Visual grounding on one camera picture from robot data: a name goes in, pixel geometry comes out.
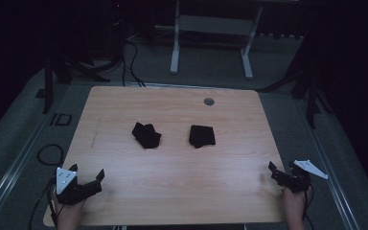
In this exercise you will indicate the black sock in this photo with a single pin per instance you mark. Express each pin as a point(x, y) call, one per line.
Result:
point(201, 135)
point(146, 135)

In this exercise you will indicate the black metal stand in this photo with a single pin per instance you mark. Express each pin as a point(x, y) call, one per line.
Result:
point(48, 89)
point(312, 102)

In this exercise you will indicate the white metal desk frame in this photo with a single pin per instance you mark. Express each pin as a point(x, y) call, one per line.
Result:
point(215, 25)

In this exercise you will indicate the metal floor rail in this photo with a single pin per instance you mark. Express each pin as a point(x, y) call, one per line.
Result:
point(329, 179)
point(12, 174)

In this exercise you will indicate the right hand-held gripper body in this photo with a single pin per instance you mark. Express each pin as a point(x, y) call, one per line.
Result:
point(295, 182)

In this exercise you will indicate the person's right hand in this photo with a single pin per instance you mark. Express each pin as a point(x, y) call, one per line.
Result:
point(295, 207)

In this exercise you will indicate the grey round table grommet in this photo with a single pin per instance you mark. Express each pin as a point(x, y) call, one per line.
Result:
point(209, 101)

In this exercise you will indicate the person's left hand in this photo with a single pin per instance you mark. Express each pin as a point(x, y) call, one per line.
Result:
point(68, 214)

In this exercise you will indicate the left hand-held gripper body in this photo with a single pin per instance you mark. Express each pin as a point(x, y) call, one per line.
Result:
point(73, 191)

